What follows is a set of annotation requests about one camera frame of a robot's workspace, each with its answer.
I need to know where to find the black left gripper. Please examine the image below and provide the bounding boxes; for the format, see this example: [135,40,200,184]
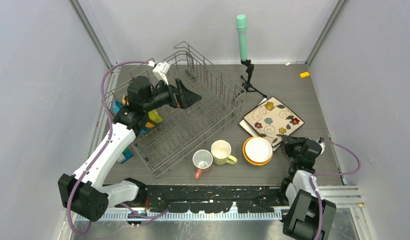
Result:
[143,76,201,113]

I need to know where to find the square floral plate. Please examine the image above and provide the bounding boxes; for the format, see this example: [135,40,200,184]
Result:
[243,96,305,147]

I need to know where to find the green polka dot plate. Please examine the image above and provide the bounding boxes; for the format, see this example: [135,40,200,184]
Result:
[148,109,163,123]

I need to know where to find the orange polka dot plate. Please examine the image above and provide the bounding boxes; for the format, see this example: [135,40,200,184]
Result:
[122,95,156,128]

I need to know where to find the blue polka dot plate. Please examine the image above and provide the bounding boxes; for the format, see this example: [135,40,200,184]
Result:
[112,100,124,114]

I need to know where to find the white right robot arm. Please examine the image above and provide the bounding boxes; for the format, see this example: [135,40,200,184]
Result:
[278,134,337,240]

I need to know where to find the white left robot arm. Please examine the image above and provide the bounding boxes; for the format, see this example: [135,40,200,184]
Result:
[58,76,202,222]

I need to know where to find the white bowl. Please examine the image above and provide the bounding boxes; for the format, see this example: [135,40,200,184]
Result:
[245,136,273,163]

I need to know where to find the orange bowl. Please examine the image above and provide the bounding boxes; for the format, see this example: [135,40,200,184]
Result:
[242,136,273,167]

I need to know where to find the yellow green mug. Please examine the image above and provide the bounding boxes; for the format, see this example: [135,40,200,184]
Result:
[211,140,237,165]

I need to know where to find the small yellow block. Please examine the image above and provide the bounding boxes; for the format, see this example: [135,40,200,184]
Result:
[299,71,310,79]

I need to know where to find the blue green toy blocks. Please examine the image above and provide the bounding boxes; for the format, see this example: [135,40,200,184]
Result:
[117,148,133,164]

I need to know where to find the green microphone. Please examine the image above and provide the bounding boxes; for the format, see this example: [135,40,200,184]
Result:
[236,14,248,62]

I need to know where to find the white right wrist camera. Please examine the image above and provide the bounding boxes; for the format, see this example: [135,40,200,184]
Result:
[317,137,325,148]

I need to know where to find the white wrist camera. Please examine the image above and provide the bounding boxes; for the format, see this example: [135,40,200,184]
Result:
[148,60,170,86]
[317,137,325,148]

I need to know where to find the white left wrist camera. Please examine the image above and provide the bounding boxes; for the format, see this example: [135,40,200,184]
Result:
[148,60,170,86]

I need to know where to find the grey wire dish rack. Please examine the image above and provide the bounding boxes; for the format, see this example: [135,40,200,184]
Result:
[103,41,245,179]

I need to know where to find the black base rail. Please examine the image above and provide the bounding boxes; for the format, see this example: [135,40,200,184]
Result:
[135,184,289,214]

